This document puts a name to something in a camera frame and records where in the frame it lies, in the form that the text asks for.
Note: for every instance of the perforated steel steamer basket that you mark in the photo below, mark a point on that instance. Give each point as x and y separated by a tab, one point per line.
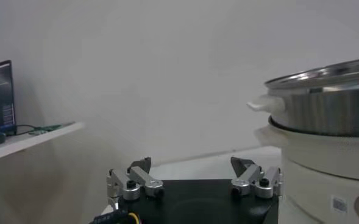
328	112

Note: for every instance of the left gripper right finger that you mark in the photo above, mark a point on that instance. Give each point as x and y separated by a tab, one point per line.
249	176

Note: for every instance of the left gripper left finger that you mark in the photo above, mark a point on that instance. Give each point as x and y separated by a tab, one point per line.
142	178

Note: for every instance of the white side table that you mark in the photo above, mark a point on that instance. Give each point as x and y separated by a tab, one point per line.
20	143

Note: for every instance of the cream electric cooker pot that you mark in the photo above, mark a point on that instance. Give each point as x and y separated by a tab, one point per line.
319	182

